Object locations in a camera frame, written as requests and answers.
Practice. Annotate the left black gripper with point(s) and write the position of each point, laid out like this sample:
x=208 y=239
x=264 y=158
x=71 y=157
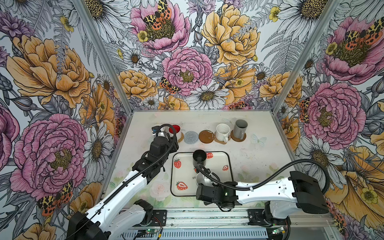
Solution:
x=172 y=142

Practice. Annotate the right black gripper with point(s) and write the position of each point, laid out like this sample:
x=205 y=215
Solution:
x=206 y=203

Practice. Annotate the woven rattan coaster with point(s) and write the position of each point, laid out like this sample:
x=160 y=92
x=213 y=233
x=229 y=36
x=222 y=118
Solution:
x=180 y=137

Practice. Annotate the red interior mug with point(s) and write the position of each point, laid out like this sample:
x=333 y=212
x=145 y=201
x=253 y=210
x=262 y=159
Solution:
x=174 y=130

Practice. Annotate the white mug blue handle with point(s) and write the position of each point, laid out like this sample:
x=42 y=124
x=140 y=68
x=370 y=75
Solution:
x=203 y=180

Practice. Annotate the grey crochet coaster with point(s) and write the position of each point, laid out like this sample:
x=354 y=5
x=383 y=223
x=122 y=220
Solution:
x=191 y=137

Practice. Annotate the black mug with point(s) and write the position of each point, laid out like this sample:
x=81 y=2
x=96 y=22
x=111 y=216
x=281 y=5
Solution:
x=199 y=158

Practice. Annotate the glossy brown wooden coaster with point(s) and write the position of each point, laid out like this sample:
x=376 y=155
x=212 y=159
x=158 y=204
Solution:
x=206 y=136

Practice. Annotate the matte brown wooden coaster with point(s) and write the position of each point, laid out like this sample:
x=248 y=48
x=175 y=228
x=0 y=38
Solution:
x=237 y=139

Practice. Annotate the grey mug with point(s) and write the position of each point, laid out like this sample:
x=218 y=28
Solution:
x=240 y=128

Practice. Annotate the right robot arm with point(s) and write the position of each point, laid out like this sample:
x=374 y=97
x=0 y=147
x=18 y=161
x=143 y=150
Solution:
x=298 y=192

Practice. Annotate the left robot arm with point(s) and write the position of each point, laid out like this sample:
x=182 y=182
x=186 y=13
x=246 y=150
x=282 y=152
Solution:
x=81 y=228

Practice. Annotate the white tray with strawberries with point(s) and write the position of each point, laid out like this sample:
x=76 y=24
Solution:
x=183 y=180

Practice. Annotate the right small circuit board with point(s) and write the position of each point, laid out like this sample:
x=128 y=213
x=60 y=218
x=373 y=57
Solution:
x=280 y=230

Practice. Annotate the green circuit board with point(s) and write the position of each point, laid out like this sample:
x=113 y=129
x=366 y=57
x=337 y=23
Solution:
x=149 y=233

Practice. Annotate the aluminium front rail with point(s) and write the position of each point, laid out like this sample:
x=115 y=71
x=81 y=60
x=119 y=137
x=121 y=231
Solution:
x=204 y=220

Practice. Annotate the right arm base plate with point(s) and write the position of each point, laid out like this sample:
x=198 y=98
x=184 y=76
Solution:
x=264 y=218

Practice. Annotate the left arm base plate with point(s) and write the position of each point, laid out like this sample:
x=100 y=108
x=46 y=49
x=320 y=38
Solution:
x=155 y=218

